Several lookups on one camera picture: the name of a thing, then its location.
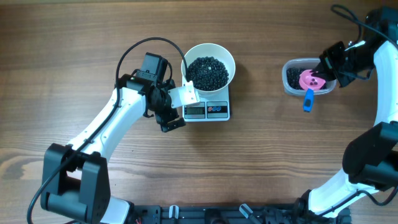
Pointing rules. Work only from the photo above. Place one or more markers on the white digital kitchen scale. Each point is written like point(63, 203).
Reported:
point(215, 107)

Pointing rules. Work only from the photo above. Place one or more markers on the black beans in scoop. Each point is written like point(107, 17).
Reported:
point(313, 82)

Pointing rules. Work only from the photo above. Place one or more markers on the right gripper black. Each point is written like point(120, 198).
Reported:
point(326, 63)

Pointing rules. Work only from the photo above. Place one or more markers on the black beans in bowl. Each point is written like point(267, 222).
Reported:
point(207, 74)

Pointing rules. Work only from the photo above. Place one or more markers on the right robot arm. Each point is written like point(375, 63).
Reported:
point(369, 165)

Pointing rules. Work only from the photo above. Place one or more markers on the pink scoop blue handle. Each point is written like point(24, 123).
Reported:
point(305, 79)

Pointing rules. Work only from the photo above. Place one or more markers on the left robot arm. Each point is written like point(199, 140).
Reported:
point(75, 179)

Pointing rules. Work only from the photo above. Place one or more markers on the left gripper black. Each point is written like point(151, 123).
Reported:
point(162, 117)

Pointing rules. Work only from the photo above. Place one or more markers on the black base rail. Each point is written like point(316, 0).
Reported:
point(269, 214)

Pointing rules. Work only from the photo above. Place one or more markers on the white bowl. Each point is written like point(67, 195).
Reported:
point(210, 50)

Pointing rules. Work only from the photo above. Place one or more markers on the clear plastic container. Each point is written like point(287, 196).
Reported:
point(307, 63)

